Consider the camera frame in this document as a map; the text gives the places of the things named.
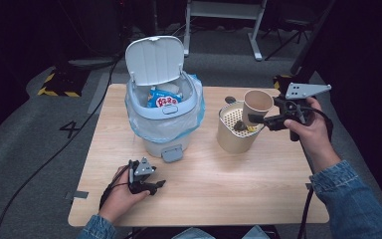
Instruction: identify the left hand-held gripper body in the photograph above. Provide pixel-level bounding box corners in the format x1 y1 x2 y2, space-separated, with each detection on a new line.
127 157 157 195

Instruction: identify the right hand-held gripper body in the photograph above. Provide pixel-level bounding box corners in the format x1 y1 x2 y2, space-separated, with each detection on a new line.
280 83 332 141

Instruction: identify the brown paper cup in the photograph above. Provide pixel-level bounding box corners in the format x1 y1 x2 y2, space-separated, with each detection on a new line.
242 89 276 127

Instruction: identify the dark wet food scrap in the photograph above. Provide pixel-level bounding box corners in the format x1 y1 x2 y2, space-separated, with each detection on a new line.
233 119 249 132

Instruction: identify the beige strainer canister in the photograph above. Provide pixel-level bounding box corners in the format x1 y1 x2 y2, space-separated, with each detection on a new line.
216 100 268 154

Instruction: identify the blue snack box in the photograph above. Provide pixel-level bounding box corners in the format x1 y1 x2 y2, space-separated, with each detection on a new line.
146 87 184 109

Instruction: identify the white and blue pedal bin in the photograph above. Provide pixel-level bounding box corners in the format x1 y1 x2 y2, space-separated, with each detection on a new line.
124 35 201 164

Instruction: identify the person's left hand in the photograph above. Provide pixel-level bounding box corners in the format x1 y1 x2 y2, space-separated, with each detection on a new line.
97 164 151 224

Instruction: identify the person's right hand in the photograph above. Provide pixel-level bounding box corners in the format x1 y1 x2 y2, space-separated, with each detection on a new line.
283 97 333 160

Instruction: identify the blue plastic bin liner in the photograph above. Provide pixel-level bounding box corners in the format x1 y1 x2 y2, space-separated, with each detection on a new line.
124 74 207 144

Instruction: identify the grey tape piece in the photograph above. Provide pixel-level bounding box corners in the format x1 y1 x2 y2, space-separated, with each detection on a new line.
64 190 91 201

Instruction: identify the black tripod stand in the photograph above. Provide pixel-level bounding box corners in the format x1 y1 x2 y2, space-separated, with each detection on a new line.
262 17 313 62

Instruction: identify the left hand-held gripper cable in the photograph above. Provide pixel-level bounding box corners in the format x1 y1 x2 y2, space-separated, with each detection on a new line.
97 163 134 211

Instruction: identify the hand-held gripper cable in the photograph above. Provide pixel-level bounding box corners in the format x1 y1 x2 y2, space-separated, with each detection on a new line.
296 105 334 239
97 163 134 211

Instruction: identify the long black floor cable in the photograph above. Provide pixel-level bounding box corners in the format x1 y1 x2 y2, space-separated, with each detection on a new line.
0 49 127 239

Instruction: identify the right hand-held gripper cable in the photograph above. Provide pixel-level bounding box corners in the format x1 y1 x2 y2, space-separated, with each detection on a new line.
296 105 334 239

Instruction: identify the white desk frame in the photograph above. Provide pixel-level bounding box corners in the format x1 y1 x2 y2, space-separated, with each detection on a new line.
181 0 269 62

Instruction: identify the tangle of floor cables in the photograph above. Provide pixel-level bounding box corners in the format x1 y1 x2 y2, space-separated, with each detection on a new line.
128 19 194 52

